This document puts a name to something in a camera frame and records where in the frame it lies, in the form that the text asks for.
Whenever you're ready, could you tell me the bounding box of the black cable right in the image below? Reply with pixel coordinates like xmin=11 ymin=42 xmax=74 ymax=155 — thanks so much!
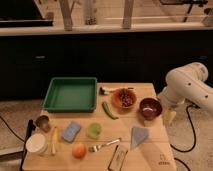
xmin=169 ymin=104 xmax=198 ymax=154

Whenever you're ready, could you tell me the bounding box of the small green cup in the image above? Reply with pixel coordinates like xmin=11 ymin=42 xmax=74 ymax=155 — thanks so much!
xmin=86 ymin=123 xmax=102 ymax=139

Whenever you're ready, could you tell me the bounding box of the light blue towel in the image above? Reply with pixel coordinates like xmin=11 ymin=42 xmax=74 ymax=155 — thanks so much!
xmin=130 ymin=127 xmax=149 ymax=150

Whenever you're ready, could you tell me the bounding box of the yellow banana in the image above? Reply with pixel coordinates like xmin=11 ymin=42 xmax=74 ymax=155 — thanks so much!
xmin=51 ymin=127 xmax=58 ymax=155

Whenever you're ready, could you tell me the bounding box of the silver fork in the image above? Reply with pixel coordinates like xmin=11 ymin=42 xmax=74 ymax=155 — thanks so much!
xmin=88 ymin=138 xmax=122 ymax=152

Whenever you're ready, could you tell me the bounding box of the dark red bowl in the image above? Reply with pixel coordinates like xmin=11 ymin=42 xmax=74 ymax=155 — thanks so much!
xmin=139 ymin=98 xmax=162 ymax=120

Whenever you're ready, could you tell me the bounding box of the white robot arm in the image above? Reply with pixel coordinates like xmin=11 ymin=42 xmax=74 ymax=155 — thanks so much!
xmin=157 ymin=62 xmax=213 ymax=125

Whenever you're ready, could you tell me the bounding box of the black clamp left edge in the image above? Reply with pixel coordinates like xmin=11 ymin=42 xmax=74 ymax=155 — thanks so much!
xmin=19 ymin=118 xmax=36 ymax=171

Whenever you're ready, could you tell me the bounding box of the orange bowl with beans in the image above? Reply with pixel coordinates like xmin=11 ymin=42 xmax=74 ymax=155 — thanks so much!
xmin=112 ymin=88 xmax=137 ymax=109

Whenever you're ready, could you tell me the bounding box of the blue sponge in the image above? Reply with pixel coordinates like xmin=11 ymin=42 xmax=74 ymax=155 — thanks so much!
xmin=62 ymin=121 xmax=81 ymax=143

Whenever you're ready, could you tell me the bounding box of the orange peach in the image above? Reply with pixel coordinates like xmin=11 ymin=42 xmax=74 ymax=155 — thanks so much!
xmin=72 ymin=144 xmax=87 ymax=159

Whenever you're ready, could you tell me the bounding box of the white round container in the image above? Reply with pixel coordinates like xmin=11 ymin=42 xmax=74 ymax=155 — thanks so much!
xmin=25 ymin=133 xmax=47 ymax=154

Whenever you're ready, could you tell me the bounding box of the green plastic tray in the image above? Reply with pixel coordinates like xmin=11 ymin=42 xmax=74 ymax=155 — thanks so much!
xmin=43 ymin=77 xmax=97 ymax=113

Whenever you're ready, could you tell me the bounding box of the small metal cup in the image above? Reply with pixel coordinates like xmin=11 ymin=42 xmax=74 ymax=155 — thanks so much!
xmin=35 ymin=115 xmax=51 ymax=132

